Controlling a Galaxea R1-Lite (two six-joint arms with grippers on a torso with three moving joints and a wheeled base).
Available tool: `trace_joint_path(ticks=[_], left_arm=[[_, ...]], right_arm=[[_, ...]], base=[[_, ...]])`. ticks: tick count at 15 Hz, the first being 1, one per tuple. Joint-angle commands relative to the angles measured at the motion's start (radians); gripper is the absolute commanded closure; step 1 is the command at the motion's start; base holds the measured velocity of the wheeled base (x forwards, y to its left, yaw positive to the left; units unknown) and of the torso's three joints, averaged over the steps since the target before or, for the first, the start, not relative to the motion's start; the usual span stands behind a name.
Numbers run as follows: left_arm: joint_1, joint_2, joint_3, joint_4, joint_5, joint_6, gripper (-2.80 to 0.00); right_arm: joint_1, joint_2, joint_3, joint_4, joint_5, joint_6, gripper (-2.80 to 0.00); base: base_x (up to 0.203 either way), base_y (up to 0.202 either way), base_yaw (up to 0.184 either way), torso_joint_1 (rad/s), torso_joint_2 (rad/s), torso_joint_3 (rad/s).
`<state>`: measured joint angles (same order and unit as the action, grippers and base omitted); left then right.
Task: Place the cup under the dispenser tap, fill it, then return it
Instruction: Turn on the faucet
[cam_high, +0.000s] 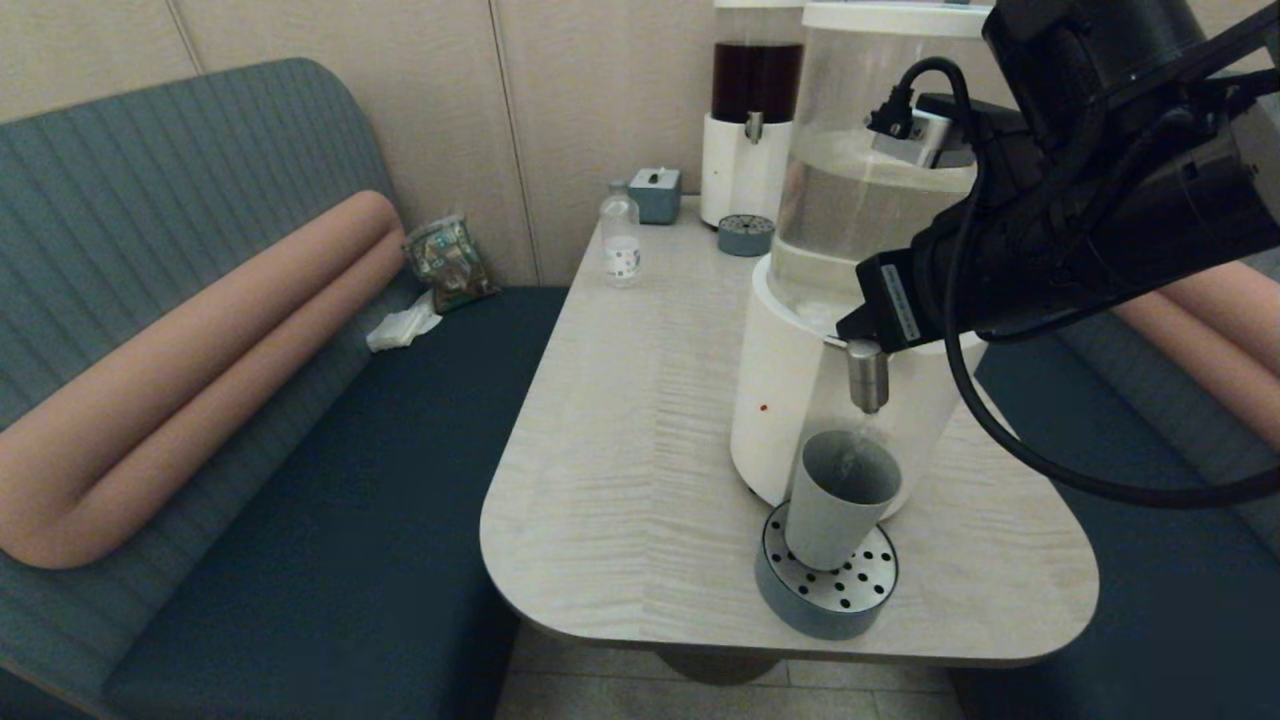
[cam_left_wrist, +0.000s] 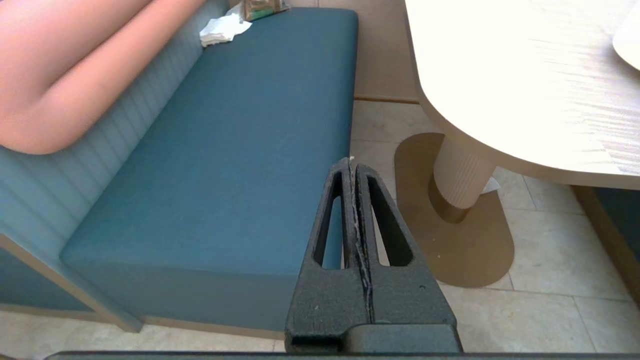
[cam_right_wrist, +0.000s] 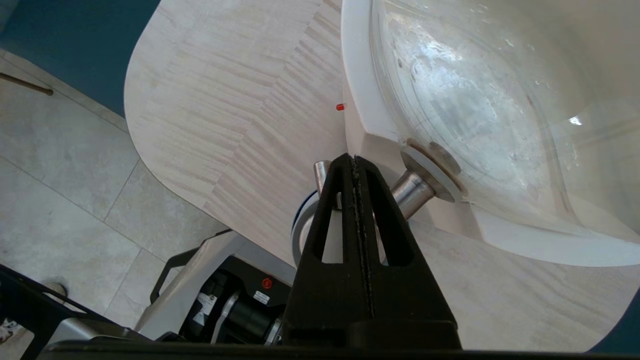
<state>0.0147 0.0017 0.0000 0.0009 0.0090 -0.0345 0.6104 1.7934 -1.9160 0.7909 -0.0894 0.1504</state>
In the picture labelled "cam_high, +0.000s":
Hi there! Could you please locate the large clear water dispenser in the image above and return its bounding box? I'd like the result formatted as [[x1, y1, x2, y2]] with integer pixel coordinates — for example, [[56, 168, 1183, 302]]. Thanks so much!
[[728, 0, 1011, 521]]

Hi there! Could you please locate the white crumpled tissue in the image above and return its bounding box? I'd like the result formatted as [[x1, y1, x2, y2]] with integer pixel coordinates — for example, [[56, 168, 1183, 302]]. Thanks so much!
[[366, 290, 444, 352]]

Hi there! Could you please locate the small blue tissue box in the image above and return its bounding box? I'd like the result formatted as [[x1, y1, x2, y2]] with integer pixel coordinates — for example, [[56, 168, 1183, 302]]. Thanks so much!
[[628, 166, 683, 224]]

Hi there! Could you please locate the dark blue bench seat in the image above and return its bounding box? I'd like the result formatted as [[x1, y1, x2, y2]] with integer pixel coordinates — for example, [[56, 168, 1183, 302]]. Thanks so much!
[[945, 330, 1280, 720], [100, 288, 571, 720]]

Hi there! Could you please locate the small blue perforated drip tray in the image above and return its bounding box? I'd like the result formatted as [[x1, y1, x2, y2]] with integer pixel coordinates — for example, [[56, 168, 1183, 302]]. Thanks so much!
[[717, 213, 776, 257]]

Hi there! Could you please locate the clear plastic bottle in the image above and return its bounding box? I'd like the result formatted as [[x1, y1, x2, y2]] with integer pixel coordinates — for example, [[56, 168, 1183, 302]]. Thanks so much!
[[600, 180, 642, 287]]

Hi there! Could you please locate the pink bench bolster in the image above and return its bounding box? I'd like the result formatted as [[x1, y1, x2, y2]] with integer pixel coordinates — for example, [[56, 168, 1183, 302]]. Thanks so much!
[[1110, 262, 1280, 451], [0, 190, 409, 569]]

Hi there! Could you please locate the large blue perforated drip tray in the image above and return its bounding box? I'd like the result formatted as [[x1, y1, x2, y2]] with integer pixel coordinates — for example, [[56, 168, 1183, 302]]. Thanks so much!
[[754, 500, 899, 641]]

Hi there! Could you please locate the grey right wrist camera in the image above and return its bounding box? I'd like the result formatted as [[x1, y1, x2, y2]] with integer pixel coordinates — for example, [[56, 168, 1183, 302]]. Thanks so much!
[[880, 105, 976, 169]]

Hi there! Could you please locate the crinkled snack bag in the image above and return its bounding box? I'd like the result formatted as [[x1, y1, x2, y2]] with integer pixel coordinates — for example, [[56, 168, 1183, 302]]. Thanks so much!
[[403, 212, 498, 314]]

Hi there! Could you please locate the grey-blue ribbed bench backrest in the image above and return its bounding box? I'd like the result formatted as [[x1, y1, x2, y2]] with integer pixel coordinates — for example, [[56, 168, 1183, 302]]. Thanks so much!
[[1060, 250, 1280, 556], [0, 57, 426, 706]]

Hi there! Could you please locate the grey plastic cup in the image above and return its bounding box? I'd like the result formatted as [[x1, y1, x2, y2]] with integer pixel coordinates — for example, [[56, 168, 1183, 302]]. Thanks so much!
[[783, 430, 903, 573]]

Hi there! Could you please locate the small dark drink dispenser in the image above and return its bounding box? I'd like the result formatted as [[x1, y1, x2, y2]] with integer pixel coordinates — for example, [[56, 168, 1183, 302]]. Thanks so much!
[[700, 0, 806, 228]]

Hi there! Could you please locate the steel water dispenser tap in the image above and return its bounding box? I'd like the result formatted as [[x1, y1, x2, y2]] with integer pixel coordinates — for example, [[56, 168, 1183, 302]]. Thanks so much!
[[825, 335, 893, 416]]

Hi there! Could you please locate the black right camera cable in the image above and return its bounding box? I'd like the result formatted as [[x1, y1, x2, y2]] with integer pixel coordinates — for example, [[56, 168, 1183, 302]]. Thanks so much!
[[865, 55, 1280, 511]]

